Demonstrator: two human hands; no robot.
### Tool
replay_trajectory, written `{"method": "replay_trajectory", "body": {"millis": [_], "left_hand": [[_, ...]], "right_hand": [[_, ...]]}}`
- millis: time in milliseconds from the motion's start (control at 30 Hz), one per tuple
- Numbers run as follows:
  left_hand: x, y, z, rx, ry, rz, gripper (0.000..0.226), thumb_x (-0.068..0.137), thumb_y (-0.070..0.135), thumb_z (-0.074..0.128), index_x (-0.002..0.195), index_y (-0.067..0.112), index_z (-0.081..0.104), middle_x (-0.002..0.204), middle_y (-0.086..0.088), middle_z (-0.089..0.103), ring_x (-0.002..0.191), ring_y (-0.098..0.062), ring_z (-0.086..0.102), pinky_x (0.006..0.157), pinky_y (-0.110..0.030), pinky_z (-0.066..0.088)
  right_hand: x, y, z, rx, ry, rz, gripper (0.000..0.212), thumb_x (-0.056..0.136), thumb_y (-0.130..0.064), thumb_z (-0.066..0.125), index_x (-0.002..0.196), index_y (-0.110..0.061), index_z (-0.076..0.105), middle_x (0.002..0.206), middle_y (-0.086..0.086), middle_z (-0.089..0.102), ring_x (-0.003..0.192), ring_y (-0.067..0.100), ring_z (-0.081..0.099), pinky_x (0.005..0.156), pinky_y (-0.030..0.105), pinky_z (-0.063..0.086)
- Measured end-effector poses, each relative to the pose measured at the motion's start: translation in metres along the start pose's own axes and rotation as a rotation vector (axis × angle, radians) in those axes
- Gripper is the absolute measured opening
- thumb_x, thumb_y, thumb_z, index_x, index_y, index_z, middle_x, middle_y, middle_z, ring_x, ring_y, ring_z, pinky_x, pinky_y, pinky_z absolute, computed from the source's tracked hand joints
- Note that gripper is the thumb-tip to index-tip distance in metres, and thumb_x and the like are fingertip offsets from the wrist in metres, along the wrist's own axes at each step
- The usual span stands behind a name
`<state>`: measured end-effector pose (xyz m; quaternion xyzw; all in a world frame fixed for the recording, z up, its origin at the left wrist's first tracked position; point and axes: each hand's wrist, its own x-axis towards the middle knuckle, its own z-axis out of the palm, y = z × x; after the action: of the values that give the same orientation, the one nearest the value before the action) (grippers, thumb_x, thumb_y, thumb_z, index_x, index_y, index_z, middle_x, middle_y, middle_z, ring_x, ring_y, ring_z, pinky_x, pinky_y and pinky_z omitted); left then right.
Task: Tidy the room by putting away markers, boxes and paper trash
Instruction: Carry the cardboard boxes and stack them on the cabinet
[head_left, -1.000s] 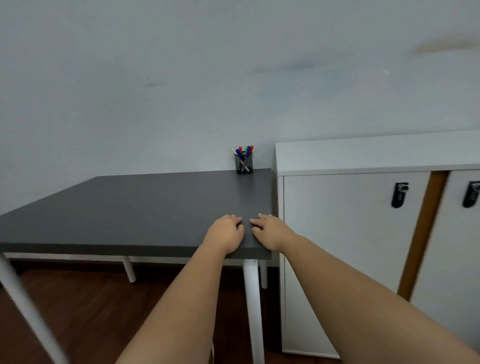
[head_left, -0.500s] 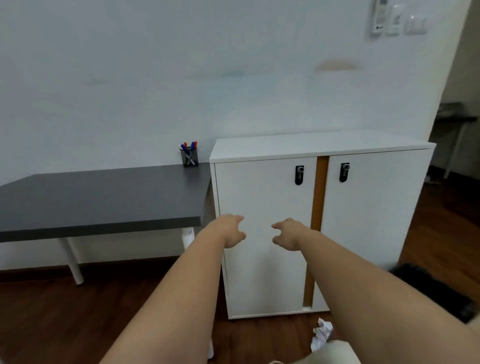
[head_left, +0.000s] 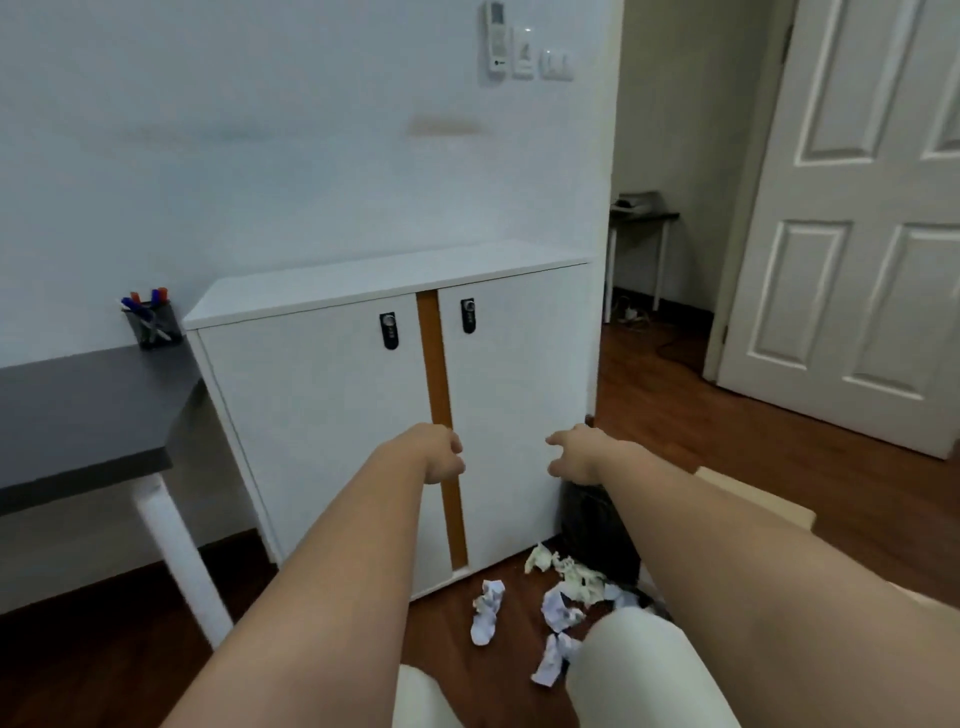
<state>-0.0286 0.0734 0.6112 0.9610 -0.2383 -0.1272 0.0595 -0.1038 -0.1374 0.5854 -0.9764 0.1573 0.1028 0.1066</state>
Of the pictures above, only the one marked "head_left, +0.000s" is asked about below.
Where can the person's left hand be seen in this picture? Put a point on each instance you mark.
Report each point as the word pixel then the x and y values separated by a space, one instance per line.
pixel 441 456

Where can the person's right forearm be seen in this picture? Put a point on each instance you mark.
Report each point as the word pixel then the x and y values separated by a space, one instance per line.
pixel 750 592

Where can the black mesh pen holder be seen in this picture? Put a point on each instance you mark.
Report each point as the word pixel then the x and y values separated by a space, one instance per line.
pixel 159 330

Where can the flat white crumpled paper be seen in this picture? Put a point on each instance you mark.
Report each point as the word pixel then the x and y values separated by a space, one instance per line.
pixel 624 598

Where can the small cream crumpled paper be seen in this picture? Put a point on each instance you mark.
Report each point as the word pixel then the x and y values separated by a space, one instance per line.
pixel 539 559

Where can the large cream crumpled paper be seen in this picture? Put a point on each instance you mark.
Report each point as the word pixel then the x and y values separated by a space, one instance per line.
pixel 579 579

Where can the person's left forearm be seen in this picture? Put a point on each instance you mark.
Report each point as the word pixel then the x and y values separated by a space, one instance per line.
pixel 322 585

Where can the white crumpled paper strip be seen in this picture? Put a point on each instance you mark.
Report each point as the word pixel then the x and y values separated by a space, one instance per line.
pixel 551 661

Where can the white storage cabinet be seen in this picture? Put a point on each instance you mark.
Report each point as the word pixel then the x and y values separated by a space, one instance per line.
pixel 315 420

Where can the person's right fingers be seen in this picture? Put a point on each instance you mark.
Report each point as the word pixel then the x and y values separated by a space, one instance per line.
pixel 557 454

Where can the black trash bin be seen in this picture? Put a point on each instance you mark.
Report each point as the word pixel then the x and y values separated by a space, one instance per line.
pixel 600 532

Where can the long white crumpled paper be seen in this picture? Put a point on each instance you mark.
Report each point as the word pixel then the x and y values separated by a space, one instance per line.
pixel 487 611

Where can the small dark side table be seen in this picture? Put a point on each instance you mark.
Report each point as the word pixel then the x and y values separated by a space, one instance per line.
pixel 646 216

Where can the person's left leg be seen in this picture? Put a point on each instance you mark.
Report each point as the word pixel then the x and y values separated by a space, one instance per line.
pixel 421 701

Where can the white power strip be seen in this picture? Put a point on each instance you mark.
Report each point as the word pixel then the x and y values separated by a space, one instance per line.
pixel 631 313

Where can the person's right hand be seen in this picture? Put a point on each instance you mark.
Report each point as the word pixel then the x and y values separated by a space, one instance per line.
pixel 577 452

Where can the white crumpled paper ball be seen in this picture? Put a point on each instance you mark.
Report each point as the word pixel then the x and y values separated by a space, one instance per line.
pixel 560 609

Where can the white air conditioner remote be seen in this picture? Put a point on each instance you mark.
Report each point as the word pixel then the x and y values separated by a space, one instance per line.
pixel 496 34

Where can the dark grey desk white legs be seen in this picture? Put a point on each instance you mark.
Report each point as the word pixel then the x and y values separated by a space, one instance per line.
pixel 75 420

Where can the white panelled door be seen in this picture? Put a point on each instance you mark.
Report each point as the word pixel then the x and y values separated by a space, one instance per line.
pixel 862 225

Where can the person's right leg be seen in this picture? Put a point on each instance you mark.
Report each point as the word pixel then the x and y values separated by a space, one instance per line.
pixel 637 671

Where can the black cabinet door lock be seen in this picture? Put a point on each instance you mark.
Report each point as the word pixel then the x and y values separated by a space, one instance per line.
pixel 468 316
pixel 388 331

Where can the person's leg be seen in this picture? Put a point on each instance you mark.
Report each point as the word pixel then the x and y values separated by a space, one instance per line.
pixel 637 671
pixel 421 701

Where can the grey printer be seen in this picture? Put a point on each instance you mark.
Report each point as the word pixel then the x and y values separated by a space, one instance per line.
pixel 639 202

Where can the person's left fingers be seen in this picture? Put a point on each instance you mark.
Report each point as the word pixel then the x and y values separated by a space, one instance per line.
pixel 454 454

